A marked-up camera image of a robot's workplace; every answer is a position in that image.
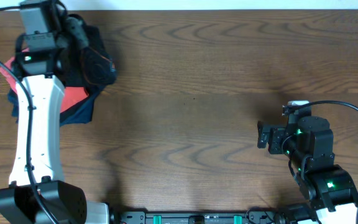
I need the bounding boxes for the black printed cycling jersey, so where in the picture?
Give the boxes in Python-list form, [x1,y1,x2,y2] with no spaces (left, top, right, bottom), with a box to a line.
[53,17,116,88]

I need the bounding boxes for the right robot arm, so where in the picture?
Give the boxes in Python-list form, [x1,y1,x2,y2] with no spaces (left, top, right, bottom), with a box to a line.
[257,114,358,223]

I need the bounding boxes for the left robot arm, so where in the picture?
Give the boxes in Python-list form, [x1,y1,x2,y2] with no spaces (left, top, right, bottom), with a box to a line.
[0,9,116,223]

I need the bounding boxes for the folded red shirt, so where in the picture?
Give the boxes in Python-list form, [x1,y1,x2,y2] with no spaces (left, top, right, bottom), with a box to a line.
[0,57,90,114]

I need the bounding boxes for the folded navy blue shirt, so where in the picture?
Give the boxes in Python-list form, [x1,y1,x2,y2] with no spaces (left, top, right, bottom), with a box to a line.
[7,85,105,127]

